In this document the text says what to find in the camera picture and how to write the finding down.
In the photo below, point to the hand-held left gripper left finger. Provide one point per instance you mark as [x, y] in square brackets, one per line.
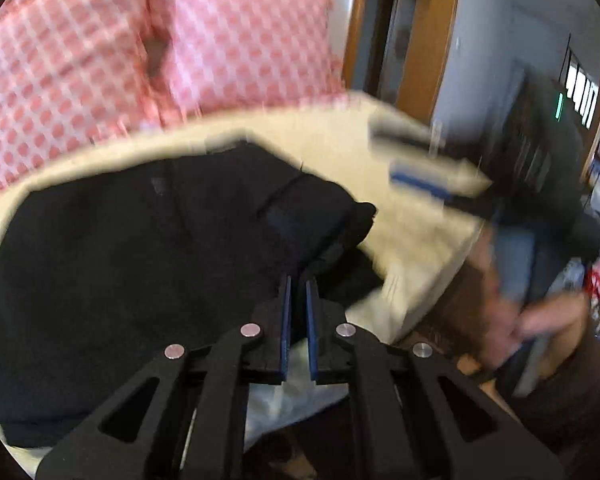
[286, 330]

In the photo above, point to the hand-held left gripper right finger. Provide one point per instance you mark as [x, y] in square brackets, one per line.
[312, 330]

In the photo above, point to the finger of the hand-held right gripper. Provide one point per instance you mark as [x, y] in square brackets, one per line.
[430, 182]
[405, 135]

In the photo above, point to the black pants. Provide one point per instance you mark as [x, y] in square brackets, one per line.
[145, 260]

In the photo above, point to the person's right forearm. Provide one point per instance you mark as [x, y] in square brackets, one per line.
[580, 390]

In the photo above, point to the person's right hand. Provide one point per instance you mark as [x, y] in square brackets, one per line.
[540, 320]

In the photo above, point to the cream bed blanket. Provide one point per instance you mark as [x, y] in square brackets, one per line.
[420, 240]

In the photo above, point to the white cloth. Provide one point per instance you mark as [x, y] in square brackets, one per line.
[290, 405]

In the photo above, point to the window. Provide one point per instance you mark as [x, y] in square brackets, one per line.
[582, 92]

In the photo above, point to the pink checked pillow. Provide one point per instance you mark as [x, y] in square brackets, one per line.
[250, 40]
[55, 90]

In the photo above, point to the wooden door frame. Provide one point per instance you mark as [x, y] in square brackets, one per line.
[425, 35]

